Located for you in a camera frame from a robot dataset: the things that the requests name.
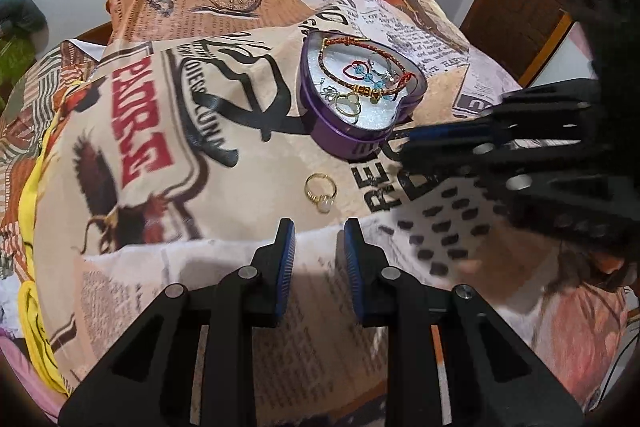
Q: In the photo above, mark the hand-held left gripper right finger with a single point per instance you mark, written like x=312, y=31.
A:
x=352, y=257

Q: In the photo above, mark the purple heart-shaped tin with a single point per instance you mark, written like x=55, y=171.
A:
x=345, y=139

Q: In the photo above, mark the newspaper print blanket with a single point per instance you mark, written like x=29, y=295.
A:
x=200, y=207

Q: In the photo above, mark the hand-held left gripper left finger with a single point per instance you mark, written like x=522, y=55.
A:
x=286, y=257

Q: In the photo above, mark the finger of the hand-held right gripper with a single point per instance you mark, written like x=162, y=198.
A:
x=545, y=112
x=550, y=187

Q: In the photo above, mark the yellow cloth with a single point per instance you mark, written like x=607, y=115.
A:
x=35, y=332

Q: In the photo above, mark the pink cloth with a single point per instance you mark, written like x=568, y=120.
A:
x=25, y=367

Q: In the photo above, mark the dark wooden bed frame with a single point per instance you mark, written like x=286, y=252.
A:
x=95, y=33

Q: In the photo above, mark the orange striped cloth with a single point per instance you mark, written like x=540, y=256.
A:
x=30, y=117

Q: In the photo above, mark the small silver charm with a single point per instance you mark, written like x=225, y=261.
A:
x=328, y=94

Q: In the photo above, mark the green patterned cloth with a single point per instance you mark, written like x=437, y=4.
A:
x=12, y=62

